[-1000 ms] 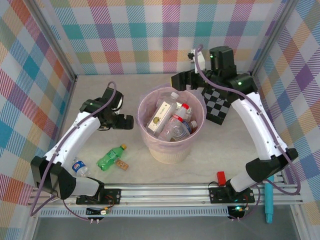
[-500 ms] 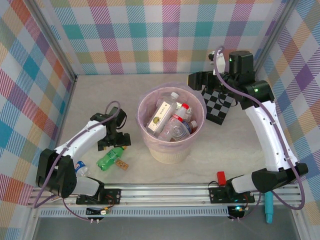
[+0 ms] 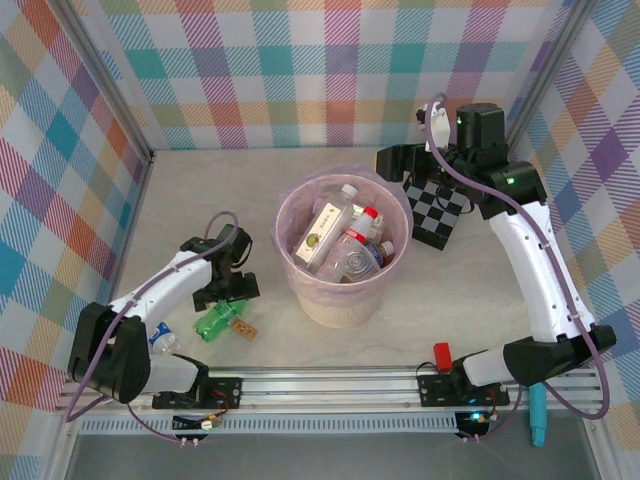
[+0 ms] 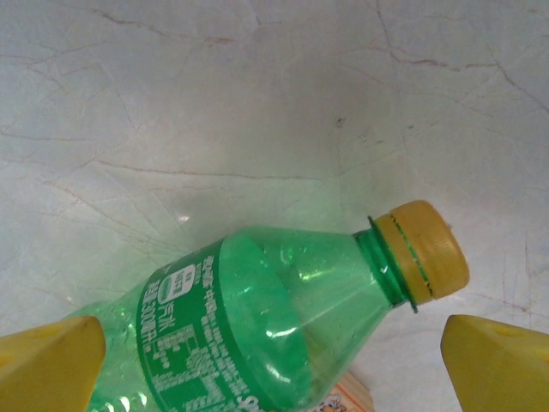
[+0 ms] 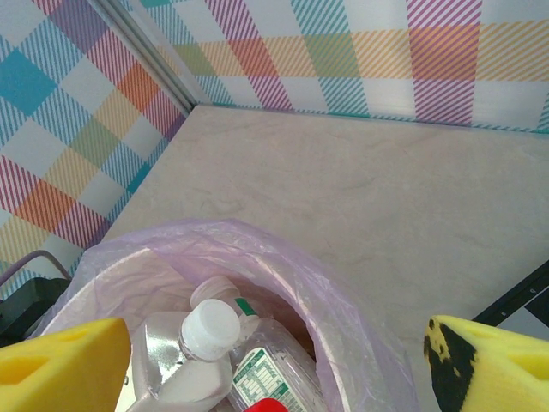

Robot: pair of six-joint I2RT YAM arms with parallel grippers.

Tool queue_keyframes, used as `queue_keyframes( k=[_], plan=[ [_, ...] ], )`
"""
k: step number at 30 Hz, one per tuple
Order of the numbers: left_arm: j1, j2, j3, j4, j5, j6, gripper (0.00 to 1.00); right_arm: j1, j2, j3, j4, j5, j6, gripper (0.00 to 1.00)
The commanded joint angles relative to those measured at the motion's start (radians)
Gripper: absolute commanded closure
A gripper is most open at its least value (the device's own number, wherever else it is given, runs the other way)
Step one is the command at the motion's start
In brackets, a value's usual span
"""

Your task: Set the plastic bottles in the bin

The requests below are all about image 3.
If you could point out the green plastic bottle yellow cap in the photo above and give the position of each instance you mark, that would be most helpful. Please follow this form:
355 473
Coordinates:
215 325

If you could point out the clear bottle red cap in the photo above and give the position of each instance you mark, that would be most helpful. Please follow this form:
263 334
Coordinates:
362 230

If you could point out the bottle beige label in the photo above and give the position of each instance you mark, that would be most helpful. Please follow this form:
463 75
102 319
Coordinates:
322 230

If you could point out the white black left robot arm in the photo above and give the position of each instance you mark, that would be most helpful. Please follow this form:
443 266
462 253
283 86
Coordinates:
165 285

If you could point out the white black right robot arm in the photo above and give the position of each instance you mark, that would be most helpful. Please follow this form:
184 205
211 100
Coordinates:
535 265

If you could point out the pink plastic bin liner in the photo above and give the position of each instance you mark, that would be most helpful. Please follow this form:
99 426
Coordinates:
290 220

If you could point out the beige plastic waste bin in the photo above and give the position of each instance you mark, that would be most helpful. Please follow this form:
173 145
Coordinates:
345 312

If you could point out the black white checkerboard box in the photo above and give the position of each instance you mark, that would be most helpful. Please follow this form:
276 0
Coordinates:
435 215

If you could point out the small orange snack packet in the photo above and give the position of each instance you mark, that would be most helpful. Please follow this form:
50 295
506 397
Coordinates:
245 330

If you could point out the clear bottle blue white label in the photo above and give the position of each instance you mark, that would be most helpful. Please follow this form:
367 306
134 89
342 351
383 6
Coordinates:
162 340

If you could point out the clear bottle white cap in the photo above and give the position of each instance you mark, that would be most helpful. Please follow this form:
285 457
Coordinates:
385 252

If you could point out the clear bottle ribbed round base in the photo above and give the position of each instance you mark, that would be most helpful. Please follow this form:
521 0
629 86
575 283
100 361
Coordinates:
355 262

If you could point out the small black controller board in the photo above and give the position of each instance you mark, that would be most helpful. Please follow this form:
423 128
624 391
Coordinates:
475 422
187 424

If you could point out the red plastic block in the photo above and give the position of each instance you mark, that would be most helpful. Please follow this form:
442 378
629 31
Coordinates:
442 356

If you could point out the teal plastic tool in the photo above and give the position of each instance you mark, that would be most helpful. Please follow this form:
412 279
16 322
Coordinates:
537 420

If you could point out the aluminium frame post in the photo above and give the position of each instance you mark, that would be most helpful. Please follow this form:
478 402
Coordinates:
100 75
545 75

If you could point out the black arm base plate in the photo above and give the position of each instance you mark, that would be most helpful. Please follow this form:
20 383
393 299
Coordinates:
225 392
435 392

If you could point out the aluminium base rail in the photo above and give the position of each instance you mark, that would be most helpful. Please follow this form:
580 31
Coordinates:
325 387

